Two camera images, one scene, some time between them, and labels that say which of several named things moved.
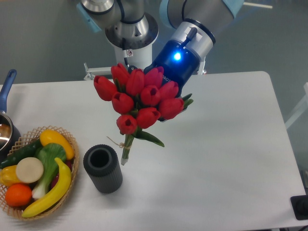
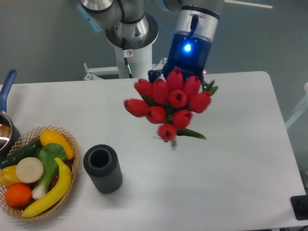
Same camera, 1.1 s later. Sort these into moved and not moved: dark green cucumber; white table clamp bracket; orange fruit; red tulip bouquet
Moved: red tulip bouquet
Not moved: white table clamp bracket; dark green cucumber; orange fruit
